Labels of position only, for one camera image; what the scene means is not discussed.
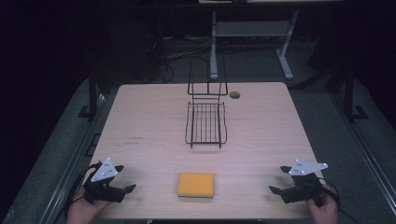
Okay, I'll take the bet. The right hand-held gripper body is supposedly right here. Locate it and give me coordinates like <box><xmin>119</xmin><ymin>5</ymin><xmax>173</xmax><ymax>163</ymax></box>
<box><xmin>281</xmin><ymin>159</ymin><xmax>329</xmax><ymax>208</ymax></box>

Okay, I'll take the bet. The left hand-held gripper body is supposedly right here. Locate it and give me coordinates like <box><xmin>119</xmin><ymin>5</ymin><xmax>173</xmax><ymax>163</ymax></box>
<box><xmin>82</xmin><ymin>157</ymin><xmax>127</xmax><ymax>204</ymax></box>

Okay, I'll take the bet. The yellow sponge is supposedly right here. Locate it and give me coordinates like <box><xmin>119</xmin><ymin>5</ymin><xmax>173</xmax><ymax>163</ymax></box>
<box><xmin>176</xmin><ymin>172</ymin><xmax>216</xmax><ymax>199</ymax></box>

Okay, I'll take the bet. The black wire rack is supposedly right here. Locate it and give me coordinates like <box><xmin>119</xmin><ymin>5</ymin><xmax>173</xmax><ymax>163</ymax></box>
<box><xmin>184</xmin><ymin>55</ymin><xmax>229</xmax><ymax>150</ymax></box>

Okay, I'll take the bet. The person's left hand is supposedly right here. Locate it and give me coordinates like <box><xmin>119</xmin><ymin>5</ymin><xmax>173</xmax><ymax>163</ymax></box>
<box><xmin>65</xmin><ymin>186</ymin><xmax>111</xmax><ymax>224</ymax></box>

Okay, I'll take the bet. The person's right hand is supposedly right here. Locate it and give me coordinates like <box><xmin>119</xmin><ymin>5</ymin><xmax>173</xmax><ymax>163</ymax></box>
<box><xmin>304</xmin><ymin>182</ymin><xmax>339</xmax><ymax>224</ymax></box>

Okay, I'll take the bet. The grey metal stand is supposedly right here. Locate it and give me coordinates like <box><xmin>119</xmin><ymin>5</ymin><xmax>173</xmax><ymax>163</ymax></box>
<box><xmin>209</xmin><ymin>8</ymin><xmax>301</xmax><ymax>81</ymax></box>

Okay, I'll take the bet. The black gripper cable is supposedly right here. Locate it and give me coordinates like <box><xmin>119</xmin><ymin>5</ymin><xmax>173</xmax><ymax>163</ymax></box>
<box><xmin>61</xmin><ymin>162</ymin><xmax>102</xmax><ymax>223</ymax></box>
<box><xmin>318</xmin><ymin>176</ymin><xmax>362</xmax><ymax>224</ymax></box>

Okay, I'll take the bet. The aluminium floor rail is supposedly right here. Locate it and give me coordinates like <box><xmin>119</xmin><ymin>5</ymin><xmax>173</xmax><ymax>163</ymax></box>
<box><xmin>330</xmin><ymin>92</ymin><xmax>396</xmax><ymax>216</ymax></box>
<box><xmin>38</xmin><ymin>92</ymin><xmax>108</xmax><ymax>224</ymax></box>

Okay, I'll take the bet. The black stand post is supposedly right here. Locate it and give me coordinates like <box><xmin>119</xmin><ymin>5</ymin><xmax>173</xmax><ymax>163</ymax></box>
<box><xmin>77</xmin><ymin>73</ymin><xmax>102</xmax><ymax>119</ymax></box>
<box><xmin>342</xmin><ymin>69</ymin><xmax>370</xmax><ymax>121</ymax></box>

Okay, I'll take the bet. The bundle of floor cables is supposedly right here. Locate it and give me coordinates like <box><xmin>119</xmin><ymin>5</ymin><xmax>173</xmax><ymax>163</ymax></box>
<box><xmin>146</xmin><ymin>33</ymin><xmax>213</xmax><ymax>84</ymax></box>

